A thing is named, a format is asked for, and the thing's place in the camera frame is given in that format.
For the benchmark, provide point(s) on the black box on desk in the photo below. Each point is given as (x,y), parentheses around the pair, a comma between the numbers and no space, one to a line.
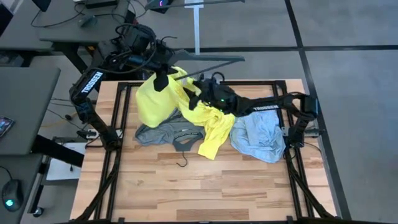
(101,3)

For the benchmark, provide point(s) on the white paper sheet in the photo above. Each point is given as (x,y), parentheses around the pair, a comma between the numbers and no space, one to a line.
(62,171)

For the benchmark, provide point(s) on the grey t-shirt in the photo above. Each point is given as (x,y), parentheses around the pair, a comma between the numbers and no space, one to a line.
(158,133)

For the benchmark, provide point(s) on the light blue patterned shirt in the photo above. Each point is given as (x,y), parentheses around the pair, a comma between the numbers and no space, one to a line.
(258,137)

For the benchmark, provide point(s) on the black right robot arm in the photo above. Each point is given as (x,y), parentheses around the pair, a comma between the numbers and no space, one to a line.
(267,107)

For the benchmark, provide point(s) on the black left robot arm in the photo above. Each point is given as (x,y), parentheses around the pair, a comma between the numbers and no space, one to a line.
(91,82)

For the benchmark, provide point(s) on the black aluminium table frame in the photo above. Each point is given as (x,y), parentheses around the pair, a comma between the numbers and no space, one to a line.
(258,82)

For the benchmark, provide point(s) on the black monitor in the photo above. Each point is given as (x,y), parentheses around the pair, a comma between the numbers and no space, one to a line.
(4,18)
(42,3)

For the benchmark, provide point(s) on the white rack pole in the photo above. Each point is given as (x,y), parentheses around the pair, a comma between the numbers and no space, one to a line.
(196,37)

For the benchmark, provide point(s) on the black computer mouse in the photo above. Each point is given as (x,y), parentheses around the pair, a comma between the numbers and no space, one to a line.
(12,193)

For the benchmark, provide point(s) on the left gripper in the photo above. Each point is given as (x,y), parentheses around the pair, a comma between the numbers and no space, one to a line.
(154,57)

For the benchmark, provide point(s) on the black desk foot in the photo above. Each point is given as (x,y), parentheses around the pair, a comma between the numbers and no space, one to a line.
(57,151)

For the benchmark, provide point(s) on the black computer tower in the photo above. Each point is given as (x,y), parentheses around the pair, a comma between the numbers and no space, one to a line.
(132,17)

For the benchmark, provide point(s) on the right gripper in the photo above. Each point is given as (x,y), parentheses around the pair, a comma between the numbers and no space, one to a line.
(219,96)

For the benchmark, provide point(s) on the yellow t-shirt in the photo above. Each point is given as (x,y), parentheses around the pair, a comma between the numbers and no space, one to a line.
(155,105)

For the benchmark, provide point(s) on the black caster wheel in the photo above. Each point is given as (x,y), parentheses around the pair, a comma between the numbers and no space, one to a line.
(38,212)

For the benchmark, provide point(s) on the black device with cyan light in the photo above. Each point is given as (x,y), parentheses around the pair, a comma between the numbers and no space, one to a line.
(160,10)

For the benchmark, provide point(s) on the grey computer mouse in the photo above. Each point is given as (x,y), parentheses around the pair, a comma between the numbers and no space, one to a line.
(88,20)

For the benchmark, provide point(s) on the smartphone with colourful screen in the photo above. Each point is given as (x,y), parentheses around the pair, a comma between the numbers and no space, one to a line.
(4,126)

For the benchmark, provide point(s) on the dark grey desk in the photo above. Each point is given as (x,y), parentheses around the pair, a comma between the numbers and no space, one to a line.
(105,29)

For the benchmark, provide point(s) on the grey clothes hanger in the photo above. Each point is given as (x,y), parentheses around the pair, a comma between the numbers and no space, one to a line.
(211,58)
(185,156)

